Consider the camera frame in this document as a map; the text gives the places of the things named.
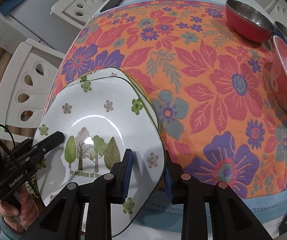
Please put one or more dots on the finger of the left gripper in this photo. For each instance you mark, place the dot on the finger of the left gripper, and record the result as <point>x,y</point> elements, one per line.
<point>46,145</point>

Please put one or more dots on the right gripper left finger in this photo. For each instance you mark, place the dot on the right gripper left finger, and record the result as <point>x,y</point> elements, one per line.
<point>122,176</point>

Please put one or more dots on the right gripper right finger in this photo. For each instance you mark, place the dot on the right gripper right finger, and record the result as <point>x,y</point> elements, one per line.
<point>172,182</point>

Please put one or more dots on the small forest octagonal plate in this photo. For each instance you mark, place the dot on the small forest octagonal plate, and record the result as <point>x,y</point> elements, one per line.
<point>83,157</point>

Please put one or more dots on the large forest octagonal plate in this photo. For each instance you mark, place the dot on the large forest octagonal plate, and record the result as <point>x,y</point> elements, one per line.
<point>107,103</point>

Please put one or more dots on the red steel bowl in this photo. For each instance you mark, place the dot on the red steel bowl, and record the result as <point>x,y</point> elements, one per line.
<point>248,22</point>

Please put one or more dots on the teal sleeve forearm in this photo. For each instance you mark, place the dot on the teal sleeve forearm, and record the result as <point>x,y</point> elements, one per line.
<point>8,233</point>

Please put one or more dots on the person's left hand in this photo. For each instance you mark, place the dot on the person's left hand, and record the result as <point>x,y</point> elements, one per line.
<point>25,216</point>

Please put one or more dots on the white chair near left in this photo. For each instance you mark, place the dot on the white chair near left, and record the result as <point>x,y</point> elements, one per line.
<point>26,83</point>

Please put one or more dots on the white chair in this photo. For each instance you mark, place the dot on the white chair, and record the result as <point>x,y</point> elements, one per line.
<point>26,83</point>
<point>76,12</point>
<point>277,9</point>

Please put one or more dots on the floral orange tablecloth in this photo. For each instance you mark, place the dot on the floral orange tablecloth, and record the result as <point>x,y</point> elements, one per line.
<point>210,88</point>

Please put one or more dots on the white refrigerator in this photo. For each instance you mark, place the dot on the white refrigerator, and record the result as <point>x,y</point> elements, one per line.
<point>32,19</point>

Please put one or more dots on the white chair far left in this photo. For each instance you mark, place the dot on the white chair far left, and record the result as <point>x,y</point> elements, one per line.
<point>76,12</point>

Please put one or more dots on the black smartphone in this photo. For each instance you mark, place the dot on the black smartphone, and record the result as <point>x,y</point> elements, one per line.
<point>111,4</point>

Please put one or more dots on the white chair far right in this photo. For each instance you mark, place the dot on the white chair far right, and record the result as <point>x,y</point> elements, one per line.
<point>277,9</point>

